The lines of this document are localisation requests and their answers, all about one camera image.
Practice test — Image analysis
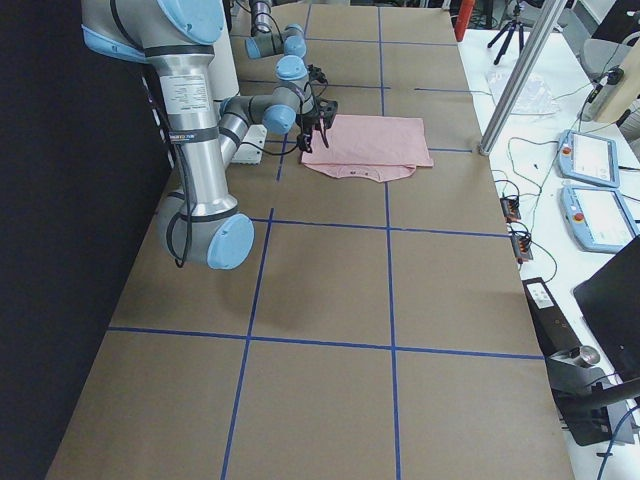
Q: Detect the far orange connector board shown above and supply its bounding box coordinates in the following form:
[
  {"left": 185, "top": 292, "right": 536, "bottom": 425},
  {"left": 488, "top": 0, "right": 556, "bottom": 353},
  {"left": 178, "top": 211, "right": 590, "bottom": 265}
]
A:
[{"left": 500, "top": 197, "right": 521, "bottom": 223}]

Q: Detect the black box with label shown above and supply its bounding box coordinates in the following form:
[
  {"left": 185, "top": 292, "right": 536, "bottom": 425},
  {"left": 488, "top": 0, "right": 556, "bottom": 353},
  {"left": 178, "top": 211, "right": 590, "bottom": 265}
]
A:
[{"left": 522, "top": 277, "right": 581, "bottom": 357}]

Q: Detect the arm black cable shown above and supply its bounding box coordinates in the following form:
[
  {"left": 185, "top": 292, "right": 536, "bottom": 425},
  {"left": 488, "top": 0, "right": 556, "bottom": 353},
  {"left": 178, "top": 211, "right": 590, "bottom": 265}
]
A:
[{"left": 144, "top": 69, "right": 321, "bottom": 269}]

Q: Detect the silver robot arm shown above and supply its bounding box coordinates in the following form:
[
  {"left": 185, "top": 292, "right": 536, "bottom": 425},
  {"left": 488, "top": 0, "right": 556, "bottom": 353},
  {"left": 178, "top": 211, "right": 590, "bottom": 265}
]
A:
[
  {"left": 82, "top": 1, "right": 338, "bottom": 270},
  {"left": 244, "top": 1, "right": 328, "bottom": 87}
]

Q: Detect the pink snoopy t-shirt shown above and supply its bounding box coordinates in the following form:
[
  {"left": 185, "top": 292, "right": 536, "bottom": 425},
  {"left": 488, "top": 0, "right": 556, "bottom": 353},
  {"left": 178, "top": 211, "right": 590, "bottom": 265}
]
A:
[{"left": 301, "top": 114, "right": 434, "bottom": 183}]

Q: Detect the orange connector board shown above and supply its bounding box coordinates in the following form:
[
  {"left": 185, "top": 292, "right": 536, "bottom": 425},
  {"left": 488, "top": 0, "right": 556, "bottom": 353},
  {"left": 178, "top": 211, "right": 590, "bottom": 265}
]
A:
[
  {"left": 510, "top": 231, "right": 533, "bottom": 265},
  {"left": 500, "top": 197, "right": 521, "bottom": 223}
]

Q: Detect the metal cylinder clamp stand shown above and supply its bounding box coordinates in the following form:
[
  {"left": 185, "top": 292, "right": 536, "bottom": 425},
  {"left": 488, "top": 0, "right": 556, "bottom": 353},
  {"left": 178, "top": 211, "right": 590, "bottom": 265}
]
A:
[{"left": 545, "top": 347, "right": 639, "bottom": 447}]

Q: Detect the black camera tripod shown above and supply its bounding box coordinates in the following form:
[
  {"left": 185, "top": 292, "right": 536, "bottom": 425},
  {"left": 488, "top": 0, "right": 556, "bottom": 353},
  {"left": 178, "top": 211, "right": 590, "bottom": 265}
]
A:
[{"left": 487, "top": 1, "right": 525, "bottom": 65}]

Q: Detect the near orange connector board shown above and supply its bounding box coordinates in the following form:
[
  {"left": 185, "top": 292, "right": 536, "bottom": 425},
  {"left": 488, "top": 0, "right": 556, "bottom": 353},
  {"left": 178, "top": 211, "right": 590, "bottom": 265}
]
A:
[{"left": 510, "top": 231, "right": 533, "bottom": 265}]

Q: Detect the teach pendant tablet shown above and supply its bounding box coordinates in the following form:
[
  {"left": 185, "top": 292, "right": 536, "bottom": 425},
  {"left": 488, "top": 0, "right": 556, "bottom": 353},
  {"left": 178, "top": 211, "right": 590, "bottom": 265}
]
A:
[
  {"left": 560, "top": 186, "right": 639, "bottom": 254},
  {"left": 556, "top": 130, "right": 620, "bottom": 188}
]

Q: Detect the aluminium frame post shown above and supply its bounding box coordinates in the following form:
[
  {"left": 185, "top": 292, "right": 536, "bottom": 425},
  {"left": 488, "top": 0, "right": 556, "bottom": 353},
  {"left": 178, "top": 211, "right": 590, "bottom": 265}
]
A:
[{"left": 478, "top": 0, "right": 566, "bottom": 156}]

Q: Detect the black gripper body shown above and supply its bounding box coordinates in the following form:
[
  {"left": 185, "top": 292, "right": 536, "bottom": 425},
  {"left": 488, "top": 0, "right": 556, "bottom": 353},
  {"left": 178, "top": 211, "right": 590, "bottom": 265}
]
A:
[
  {"left": 297, "top": 98, "right": 339, "bottom": 136},
  {"left": 307, "top": 64, "right": 328, "bottom": 85}
]

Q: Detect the near teach pendant tablet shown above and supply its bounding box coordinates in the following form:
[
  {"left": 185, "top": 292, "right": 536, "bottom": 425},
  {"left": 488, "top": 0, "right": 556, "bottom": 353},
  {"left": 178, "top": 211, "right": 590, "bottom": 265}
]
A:
[{"left": 560, "top": 186, "right": 639, "bottom": 254}]

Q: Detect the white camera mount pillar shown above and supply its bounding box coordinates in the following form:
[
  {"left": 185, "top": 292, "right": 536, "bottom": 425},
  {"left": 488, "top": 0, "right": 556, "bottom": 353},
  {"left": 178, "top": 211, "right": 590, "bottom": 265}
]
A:
[{"left": 209, "top": 23, "right": 267, "bottom": 165}]

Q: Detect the far teach pendant tablet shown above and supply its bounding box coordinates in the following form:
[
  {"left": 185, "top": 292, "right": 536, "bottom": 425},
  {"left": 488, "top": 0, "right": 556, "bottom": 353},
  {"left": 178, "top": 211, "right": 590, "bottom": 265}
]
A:
[{"left": 556, "top": 130, "right": 620, "bottom": 188}]

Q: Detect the black monitor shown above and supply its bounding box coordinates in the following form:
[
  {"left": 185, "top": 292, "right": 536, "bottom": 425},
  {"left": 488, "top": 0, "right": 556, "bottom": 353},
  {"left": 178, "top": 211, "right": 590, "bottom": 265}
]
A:
[{"left": 573, "top": 238, "right": 640, "bottom": 380}]

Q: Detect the clear plastic bag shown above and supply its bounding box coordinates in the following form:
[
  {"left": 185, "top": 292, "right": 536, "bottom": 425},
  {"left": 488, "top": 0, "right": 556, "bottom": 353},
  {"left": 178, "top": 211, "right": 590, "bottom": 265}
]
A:
[{"left": 486, "top": 69, "right": 560, "bottom": 116}]

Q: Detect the grey office chair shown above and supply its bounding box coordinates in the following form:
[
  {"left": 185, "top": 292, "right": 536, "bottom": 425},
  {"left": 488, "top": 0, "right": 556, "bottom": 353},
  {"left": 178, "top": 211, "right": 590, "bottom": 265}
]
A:
[{"left": 579, "top": 39, "right": 637, "bottom": 80}]

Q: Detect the wooden board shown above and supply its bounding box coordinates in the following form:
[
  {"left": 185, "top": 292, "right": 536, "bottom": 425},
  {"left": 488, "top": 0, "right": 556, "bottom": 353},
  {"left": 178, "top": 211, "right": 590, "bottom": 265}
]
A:
[{"left": 597, "top": 0, "right": 640, "bottom": 124}]

